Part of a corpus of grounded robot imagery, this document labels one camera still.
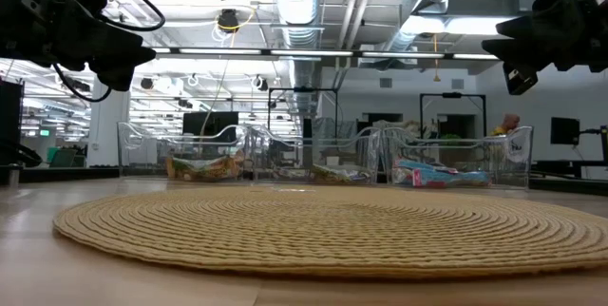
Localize clear plastic bin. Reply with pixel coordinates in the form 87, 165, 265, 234
382, 124, 534, 189
117, 121, 251, 179
246, 124, 384, 186

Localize blue granola bar orange end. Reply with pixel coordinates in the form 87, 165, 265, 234
392, 157, 461, 178

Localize person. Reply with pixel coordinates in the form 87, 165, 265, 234
491, 113, 522, 137

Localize long ceiling light strip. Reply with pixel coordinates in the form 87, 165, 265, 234
150, 47, 500, 63

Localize black monitor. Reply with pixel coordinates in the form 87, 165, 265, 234
550, 116, 581, 145
182, 110, 240, 143

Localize yellow hanging cord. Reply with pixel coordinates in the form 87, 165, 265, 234
430, 33, 442, 83

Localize green chair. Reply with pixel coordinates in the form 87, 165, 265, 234
47, 146, 80, 168

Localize white and blue granola bar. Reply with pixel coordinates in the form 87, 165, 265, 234
273, 166, 310, 182

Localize black panel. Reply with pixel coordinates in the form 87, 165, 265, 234
0, 80, 25, 167

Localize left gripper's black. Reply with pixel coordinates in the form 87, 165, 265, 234
0, 0, 157, 92

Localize blue granola bar red ends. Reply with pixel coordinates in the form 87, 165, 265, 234
410, 167, 491, 188

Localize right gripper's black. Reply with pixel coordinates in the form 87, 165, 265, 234
482, 0, 608, 96

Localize round woven straw placemat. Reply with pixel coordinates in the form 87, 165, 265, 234
52, 185, 608, 281

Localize black ceiling cable reel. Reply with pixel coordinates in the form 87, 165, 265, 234
216, 8, 241, 34

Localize white pillar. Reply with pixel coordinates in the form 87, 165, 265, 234
87, 77, 132, 168

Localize black desk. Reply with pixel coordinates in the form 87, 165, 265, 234
534, 158, 608, 182

